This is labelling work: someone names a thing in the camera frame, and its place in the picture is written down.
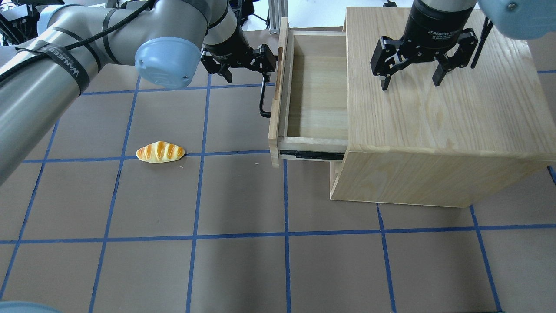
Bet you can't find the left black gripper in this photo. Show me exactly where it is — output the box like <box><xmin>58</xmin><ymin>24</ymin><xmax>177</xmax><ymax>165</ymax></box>
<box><xmin>200</xmin><ymin>15</ymin><xmax>278</xmax><ymax>83</ymax></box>

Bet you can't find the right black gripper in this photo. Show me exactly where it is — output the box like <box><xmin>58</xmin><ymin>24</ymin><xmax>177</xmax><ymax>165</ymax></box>
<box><xmin>370</xmin><ymin>0</ymin><xmax>478</xmax><ymax>91</ymax></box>

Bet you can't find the black metal drawer handle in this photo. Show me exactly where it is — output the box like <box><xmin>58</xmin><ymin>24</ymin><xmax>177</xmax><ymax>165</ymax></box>
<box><xmin>258</xmin><ymin>73</ymin><xmax>271</xmax><ymax>118</ymax></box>

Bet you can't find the wooden drawer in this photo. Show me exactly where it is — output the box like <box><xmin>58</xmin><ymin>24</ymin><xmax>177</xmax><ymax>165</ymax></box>
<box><xmin>268</xmin><ymin>17</ymin><xmax>349</xmax><ymax>168</ymax></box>
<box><xmin>329</xmin><ymin>160</ymin><xmax>343</xmax><ymax>200</ymax></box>

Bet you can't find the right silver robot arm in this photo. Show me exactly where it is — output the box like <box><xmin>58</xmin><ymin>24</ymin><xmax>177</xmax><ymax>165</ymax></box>
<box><xmin>370</xmin><ymin>0</ymin><xmax>556</xmax><ymax>91</ymax></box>

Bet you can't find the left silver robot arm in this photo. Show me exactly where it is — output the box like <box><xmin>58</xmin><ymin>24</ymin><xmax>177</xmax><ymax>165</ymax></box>
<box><xmin>0</xmin><ymin>0</ymin><xmax>278</xmax><ymax>183</ymax></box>

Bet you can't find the light wooden drawer cabinet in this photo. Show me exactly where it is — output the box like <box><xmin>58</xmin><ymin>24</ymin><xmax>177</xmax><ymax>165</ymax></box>
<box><xmin>332</xmin><ymin>7</ymin><xmax>556</xmax><ymax>207</ymax></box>

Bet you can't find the toy bread loaf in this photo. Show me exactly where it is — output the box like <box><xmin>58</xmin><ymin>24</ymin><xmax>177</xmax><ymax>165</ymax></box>
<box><xmin>136</xmin><ymin>141</ymin><xmax>186</xmax><ymax>164</ymax></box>

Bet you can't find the aluminium frame post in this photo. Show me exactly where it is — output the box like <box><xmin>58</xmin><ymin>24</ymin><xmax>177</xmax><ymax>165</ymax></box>
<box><xmin>268</xmin><ymin>0</ymin><xmax>288</xmax><ymax>34</ymax></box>

